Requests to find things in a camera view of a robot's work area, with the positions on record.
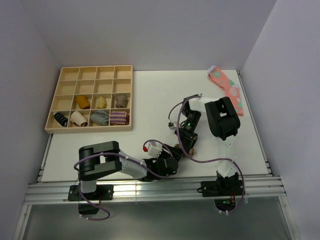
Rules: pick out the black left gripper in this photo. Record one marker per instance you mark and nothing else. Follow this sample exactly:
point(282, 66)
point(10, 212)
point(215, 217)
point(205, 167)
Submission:
point(176, 152)

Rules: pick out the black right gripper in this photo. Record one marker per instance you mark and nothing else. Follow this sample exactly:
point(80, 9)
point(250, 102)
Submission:
point(187, 139)

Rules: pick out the brown argyle sock pair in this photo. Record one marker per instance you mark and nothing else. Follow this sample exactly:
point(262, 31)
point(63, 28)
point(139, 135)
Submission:
point(191, 151)

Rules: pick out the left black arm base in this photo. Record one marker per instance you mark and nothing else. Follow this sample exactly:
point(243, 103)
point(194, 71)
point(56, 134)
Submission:
point(103, 192)

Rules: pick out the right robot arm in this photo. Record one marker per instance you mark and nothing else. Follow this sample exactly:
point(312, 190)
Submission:
point(223, 122)

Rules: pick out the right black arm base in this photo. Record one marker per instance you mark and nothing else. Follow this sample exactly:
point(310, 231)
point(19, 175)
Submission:
point(222, 187)

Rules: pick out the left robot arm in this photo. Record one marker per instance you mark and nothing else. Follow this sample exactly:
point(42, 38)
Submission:
point(103, 159)

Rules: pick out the pink patterned sock pair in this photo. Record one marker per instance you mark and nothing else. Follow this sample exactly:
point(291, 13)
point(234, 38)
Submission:
point(231, 89)

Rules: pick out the purple striped rolled sock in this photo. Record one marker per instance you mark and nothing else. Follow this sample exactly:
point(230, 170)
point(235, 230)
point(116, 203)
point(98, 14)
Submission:
point(119, 118)

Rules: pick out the grey beige rolled sock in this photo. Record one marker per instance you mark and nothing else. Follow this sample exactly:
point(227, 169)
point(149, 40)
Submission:
point(121, 101)

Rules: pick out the grey blue rolled sock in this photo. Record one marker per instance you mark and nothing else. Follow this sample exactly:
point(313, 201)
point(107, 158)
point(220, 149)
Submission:
point(100, 118)

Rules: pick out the pale yellow rolled sock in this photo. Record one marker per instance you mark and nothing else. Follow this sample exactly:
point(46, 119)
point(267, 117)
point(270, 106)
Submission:
point(102, 104)

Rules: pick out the wooden compartment tray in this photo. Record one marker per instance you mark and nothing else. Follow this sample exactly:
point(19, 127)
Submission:
point(92, 82)

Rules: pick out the cream rolled sock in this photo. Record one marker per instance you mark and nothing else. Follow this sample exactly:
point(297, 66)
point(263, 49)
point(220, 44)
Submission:
point(78, 119)

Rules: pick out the mustard rolled sock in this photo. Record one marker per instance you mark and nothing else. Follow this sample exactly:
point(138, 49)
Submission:
point(82, 102)

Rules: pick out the black white striped rolled sock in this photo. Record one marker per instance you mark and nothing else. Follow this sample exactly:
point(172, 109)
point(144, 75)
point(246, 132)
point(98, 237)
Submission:
point(61, 118)

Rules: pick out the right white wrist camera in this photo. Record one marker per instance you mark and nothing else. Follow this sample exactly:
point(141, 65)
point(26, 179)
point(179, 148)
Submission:
point(172, 125)

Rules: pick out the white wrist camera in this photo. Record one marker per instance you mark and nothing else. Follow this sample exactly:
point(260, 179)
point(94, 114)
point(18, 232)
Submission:
point(172, 125)
point(152, 149)

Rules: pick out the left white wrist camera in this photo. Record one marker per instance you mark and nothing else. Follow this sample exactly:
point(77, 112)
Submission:
point(152, 149)

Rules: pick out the black box under rail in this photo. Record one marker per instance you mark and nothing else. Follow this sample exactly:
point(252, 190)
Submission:
point(87, 209)

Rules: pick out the aluminium rail frame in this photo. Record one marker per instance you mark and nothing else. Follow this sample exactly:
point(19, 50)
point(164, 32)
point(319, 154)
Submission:
point(265, 213)

